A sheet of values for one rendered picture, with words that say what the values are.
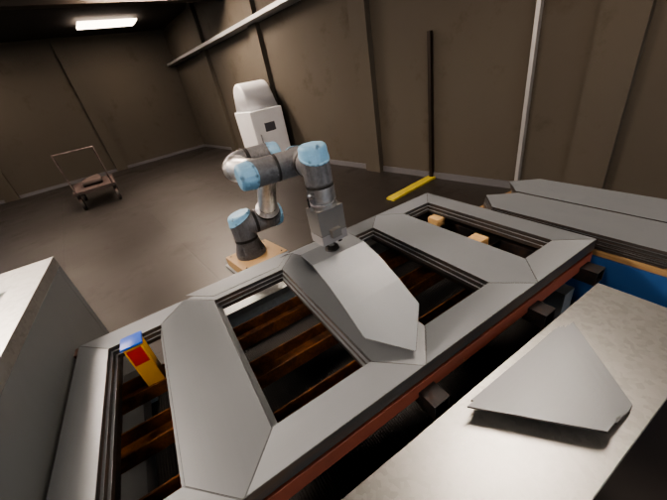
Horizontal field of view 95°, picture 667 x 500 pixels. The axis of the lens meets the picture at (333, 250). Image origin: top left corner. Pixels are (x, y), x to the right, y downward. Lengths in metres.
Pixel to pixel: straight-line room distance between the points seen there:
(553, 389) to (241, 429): 0.69
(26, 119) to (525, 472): 11.65
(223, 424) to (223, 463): 0.08
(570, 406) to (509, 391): 0.11
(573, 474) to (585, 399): 0.15
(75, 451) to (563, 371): 1.11
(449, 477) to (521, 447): 0.16
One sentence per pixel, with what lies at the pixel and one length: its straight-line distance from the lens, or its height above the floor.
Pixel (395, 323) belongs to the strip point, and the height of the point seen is 0.91.
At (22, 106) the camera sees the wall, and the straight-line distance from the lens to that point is 11.65.
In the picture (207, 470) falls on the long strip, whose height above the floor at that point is 0.86.
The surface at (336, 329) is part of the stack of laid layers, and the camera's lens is 0.91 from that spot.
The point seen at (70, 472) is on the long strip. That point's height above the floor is 0.86.
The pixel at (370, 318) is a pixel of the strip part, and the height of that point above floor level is 0.93.
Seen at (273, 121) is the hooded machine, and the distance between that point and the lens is 6.52.
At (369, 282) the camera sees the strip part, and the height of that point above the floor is 0.98.
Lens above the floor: 1.47
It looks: 30 degrees down
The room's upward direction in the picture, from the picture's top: 11 degrees counter-clockwise
